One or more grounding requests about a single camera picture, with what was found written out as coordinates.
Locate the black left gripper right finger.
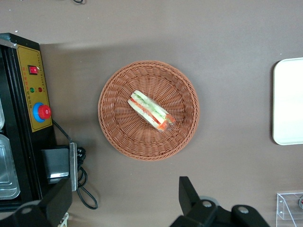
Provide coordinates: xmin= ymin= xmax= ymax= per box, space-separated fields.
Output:
xmin=170 ymin=176 xmax=271 ymax=227

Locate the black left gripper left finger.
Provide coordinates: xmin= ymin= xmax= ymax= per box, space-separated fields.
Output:
xmin=0 ymin=177 xmax=73 ymax=227

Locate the sandwich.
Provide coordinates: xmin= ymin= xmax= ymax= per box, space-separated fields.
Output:
xmin=127 ymin=89 xmax=177 ymax=133

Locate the round brown wicker basket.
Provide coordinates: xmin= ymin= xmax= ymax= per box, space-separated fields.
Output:
xmin=98 ymin=60 xmax=200 ymax=162

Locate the beige plastic tray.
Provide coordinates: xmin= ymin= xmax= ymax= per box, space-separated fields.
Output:
xmin=272 ymin=57 xmax=303 ymax=146

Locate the aluminium foil container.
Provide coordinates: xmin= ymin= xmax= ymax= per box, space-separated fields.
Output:
xmin=0 ymin=94 xmax=6 ymax=130
xmin=0 ymin=133 xmax=21 ymax=201

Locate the black sealing machine yellow panel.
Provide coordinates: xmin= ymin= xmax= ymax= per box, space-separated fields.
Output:
xmin=0 ymin=32 xmax=79 ymax=213

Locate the clear acrylic bottle rack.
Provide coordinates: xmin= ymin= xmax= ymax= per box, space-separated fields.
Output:
xmin=276 ymin=192 xmax=303 ymax=221

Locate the white wire rack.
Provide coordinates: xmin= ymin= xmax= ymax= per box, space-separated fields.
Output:
xmin=58 ymin=212 xmax=70 ymax=227

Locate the black machine power cable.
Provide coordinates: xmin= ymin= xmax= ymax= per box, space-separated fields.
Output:
xmin=51 ymin=119 xmax=99 ymax=210

